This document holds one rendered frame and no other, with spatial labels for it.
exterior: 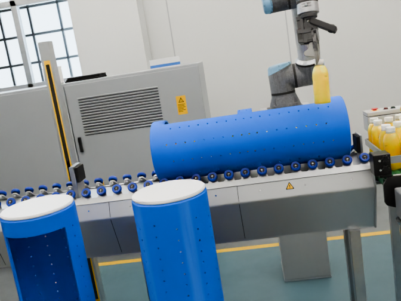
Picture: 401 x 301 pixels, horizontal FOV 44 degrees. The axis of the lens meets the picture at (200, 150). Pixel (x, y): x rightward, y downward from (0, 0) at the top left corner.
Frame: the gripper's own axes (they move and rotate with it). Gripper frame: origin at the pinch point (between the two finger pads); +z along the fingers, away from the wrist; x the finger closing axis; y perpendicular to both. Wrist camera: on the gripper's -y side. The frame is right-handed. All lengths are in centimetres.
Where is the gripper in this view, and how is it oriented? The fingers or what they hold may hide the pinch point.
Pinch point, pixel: (318, 61)
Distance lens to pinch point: 214.5
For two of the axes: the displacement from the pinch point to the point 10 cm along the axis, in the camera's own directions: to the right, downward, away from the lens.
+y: -9.3, 1.0, 3.5
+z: 1.1, 9.9, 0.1
